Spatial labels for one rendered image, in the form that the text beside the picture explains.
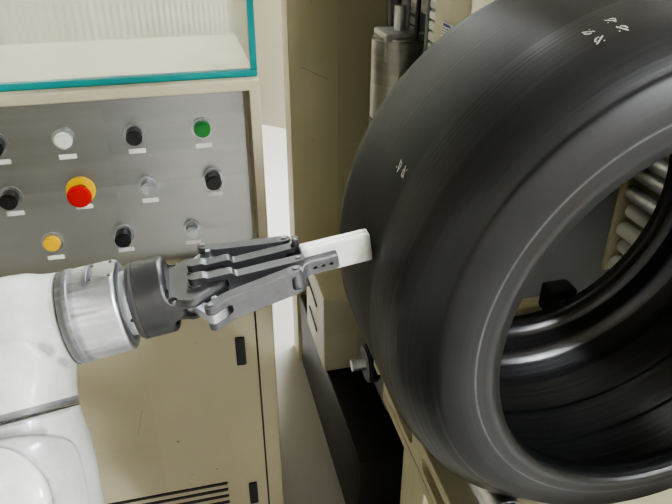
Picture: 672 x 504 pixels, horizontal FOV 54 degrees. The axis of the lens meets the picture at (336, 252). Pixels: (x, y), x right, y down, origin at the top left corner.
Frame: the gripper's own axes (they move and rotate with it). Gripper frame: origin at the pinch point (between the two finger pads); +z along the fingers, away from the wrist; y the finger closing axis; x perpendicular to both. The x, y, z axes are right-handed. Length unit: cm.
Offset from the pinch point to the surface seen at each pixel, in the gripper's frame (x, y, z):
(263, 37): 68, 405, 37
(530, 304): 35, 26, 35
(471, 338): 4.5, -12.5, 8.9
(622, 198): 28, 40, 61
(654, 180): 22, 34, 63
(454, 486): 40.3, 0.0, 10.7
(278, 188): 128, 292, 18
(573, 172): -9.5, -12.4, 18.1
